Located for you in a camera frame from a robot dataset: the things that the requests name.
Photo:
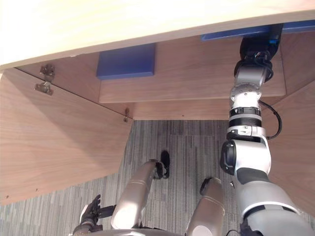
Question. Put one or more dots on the dark left robot foot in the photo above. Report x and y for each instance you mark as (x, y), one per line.
(165, 158)

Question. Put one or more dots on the silver right robot leg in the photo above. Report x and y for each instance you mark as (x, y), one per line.
(209, 209)

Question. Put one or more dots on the silver left robot leg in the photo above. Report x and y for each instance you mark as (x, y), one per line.
(137, 191)

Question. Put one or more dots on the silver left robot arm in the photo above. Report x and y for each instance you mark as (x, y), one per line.
(83, 228)

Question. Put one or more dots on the grey robot torso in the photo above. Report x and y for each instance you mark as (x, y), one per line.
(147, 233)

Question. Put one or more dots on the wooden cabinet door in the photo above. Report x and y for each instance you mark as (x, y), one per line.
(56, 137)
(295, 147)

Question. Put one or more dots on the wooden office cabinet body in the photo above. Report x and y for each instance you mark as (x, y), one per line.
(147, 24)

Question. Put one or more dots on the wooden left cabinet door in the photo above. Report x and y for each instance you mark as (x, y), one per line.
(56, 137)

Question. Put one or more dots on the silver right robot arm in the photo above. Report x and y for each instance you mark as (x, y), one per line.
(253, 157)

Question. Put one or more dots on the silver robot leg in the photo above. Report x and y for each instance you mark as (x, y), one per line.
(137, 191)
(209, 209)

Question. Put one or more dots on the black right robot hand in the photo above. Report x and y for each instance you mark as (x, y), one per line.
(256, 45)

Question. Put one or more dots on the silver cabinet door hinge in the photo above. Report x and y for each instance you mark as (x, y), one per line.
(45, 81)
(126, 115)

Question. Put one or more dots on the wooden right cabinet door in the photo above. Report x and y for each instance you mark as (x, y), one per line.
(295, 147)

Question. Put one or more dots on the wooden cabinet shelf board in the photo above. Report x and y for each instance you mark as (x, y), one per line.
(192, 81)

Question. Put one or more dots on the dark blue flat folder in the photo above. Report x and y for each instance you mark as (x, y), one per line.
(128, 61)

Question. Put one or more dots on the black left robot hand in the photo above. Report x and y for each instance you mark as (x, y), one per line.
(91, 211)

